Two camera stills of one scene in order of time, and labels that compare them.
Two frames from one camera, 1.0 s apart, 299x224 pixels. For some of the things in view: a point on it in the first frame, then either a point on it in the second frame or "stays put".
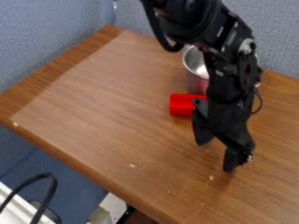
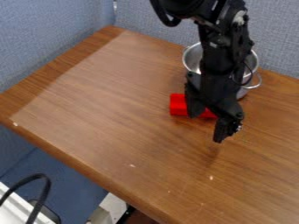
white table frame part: x=116 y=206 stays put
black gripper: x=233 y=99 to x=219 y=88
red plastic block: x=181 y=106 stays put
